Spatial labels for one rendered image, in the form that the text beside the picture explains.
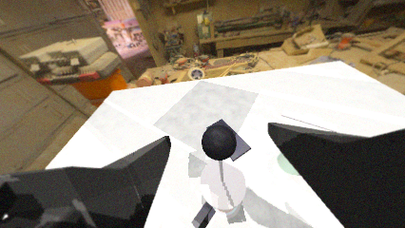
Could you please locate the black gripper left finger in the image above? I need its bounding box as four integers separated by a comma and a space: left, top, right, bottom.
0, 136, 171, 228

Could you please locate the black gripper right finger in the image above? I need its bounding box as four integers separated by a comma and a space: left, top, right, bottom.
267, 122, 405, 228

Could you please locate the french press coffee maker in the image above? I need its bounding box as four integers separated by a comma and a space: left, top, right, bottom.
191, 125, 246, 228

